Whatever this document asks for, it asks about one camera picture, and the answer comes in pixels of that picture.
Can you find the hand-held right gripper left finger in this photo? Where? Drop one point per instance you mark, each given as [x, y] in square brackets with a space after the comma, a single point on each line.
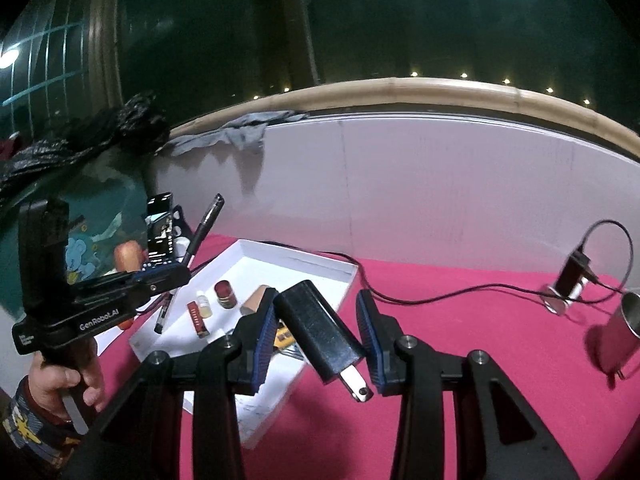
[265, 350]

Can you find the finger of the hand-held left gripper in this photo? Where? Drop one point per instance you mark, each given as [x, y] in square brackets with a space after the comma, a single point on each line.
[155, 274]

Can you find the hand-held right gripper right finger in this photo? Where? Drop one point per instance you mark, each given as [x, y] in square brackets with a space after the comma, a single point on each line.
[372, 350]

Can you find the black adapter with metal prong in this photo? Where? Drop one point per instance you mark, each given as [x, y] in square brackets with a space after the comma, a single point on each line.
[315, 330]

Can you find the red rectangular lighter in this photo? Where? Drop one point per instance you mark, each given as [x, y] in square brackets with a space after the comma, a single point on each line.
[198, 319]

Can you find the black pen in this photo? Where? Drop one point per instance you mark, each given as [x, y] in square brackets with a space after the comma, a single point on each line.
[205, 225]

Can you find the white cardboard tray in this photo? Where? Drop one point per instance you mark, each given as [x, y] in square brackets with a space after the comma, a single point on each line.
[300, 270]

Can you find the person's left forearm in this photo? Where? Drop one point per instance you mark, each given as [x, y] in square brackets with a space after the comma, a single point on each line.
[30, 435]

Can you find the person's left hand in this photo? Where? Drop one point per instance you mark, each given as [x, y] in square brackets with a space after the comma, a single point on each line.
[50, 385]

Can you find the black smartphone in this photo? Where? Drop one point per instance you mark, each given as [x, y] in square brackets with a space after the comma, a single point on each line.
[159, 230]

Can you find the brown tape roll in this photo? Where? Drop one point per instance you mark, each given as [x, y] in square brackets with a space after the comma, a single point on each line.
[255, 300]

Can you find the small yellow bottle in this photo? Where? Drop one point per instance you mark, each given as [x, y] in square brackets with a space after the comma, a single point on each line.
[202, 305]

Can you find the black white cat phone stand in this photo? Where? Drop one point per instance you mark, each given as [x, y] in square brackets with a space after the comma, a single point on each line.
[180, 222]

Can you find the dark red small jar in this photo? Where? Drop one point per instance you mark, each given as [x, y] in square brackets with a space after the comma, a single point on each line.
[225, 296]

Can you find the white paper sheet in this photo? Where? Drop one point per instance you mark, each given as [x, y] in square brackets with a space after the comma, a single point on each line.
[112, 342]

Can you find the pink patterned towel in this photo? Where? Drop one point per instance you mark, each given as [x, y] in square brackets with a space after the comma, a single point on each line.
[475, 330]

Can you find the black plastic bag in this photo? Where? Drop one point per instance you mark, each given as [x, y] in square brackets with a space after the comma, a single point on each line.
[75, 135]

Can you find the grey cloth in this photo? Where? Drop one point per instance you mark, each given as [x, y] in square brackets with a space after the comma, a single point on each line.
[235, 135]

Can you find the black charger block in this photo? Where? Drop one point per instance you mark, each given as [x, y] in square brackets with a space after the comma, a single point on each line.
[572, 270]

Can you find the stainless steel mug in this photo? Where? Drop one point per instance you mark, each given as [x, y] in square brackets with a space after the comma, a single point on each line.
[622, 335]

